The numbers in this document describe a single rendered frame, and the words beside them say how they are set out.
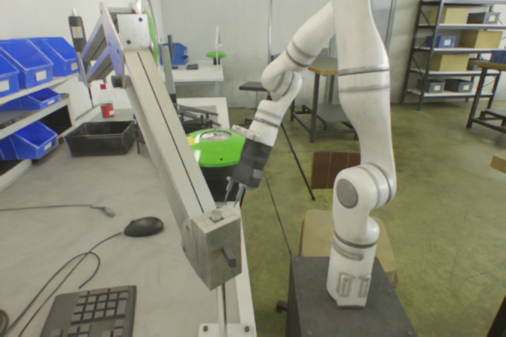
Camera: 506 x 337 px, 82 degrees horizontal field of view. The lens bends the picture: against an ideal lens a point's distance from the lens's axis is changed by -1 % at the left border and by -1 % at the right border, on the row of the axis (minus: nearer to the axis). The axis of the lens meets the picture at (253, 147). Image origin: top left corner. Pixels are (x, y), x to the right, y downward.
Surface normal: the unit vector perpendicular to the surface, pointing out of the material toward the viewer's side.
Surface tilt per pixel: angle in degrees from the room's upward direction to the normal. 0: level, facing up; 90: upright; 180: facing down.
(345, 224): 90
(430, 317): 0
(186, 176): 47
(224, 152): 22
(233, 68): 90
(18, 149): 93
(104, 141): 93
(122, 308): 6
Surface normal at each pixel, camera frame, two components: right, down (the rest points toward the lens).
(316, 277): 0.00, -0.93
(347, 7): -0.73, 0.25
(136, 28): 0.62, 0.30
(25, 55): 0.11, 0.34
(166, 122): 0.45, -0.41
